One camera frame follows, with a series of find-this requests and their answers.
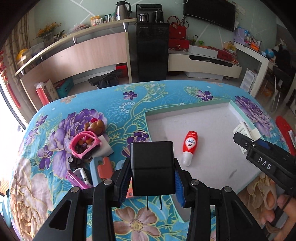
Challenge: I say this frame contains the white tv stand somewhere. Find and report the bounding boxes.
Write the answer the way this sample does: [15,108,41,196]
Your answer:
[168,51,242,80]

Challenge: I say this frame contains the person right hand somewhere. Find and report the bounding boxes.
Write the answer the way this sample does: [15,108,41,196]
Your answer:
[256,194,296,241]

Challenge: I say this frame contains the black bag on floor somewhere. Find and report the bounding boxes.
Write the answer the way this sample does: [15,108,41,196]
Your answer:
[88,70,122,89]

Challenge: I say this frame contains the floral blue tablecloth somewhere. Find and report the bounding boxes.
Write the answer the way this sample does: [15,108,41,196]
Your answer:
[9,80,288,240]

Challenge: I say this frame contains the red gift bag on floor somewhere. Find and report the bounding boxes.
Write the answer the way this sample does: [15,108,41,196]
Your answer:
[35,79,59,106]

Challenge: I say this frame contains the black metal chair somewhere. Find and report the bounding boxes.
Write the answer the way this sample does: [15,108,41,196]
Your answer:
[264,66,292,111]

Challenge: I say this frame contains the orange carrot knife toy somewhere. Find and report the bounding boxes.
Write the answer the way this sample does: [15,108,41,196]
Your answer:
[114,159,135,200]

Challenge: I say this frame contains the teal storage crate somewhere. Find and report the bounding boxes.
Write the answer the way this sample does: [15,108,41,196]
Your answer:
[54,77,74,98]

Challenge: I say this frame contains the red white glue bottle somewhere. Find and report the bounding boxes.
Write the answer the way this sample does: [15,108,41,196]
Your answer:
[182,131,198,167]

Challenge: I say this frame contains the white square charger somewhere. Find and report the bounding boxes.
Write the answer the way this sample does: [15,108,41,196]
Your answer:
[91,135,114,158]

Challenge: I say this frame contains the wall mounted black television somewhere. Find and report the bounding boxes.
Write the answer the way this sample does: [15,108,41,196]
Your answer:
[183,0,236,32]

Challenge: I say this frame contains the black plug adapter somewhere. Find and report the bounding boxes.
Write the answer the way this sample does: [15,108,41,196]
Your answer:
[130,141,176,200]

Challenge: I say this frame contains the red hanging knot decoration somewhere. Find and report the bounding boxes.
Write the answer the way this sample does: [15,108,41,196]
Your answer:
[0,51,22,110]

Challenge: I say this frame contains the black water dispenser cabinet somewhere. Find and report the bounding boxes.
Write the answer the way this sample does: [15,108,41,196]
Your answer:
[136,4,169,82]

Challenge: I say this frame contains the red handbag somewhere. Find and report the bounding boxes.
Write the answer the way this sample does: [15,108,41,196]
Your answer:
[167,16,187,40]

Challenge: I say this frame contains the red gift box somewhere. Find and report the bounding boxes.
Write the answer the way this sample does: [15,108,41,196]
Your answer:
[168,39,190,51]

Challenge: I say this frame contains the pink kids smartwatch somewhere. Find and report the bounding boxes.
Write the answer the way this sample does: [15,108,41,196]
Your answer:
[69,131,102,160]

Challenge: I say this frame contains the steel thermos jug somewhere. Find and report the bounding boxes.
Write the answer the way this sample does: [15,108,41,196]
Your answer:
[115,1,132,21]

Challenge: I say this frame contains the red plastic stool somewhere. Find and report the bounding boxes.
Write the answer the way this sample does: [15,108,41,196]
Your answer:
[275,116,295,156]

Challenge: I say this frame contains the wooden shelf desk unit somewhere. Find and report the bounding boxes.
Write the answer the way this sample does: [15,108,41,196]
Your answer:
[15,18,137,111]

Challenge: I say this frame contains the black toy car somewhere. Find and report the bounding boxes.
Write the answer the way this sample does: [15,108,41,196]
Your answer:
[67,156,89,172]

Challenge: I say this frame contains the brown pink puppy figurine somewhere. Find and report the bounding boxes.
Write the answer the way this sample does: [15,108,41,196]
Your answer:
[84,118,105,137]

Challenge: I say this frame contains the blue globe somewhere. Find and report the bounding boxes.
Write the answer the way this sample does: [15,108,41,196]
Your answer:
[265,48,275,59]

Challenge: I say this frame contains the white side desk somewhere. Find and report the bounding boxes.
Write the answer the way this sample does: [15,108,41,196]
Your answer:
[234,42,275,97]

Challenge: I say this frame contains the white flat box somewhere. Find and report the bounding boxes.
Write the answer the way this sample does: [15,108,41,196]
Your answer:
[188,45,218,58]

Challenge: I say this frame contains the yellow flower bouquet vase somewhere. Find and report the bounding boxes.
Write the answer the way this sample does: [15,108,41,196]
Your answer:
[36,22,61,47]

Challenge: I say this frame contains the magenta lighter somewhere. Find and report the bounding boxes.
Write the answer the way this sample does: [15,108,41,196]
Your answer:
[66,170,91,189]

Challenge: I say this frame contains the cream hair claw clip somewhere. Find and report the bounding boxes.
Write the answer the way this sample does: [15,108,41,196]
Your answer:
[233,121,261,154]

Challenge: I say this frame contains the orange blue naer toy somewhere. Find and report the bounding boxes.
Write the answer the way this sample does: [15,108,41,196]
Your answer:
[90,157,113,187]

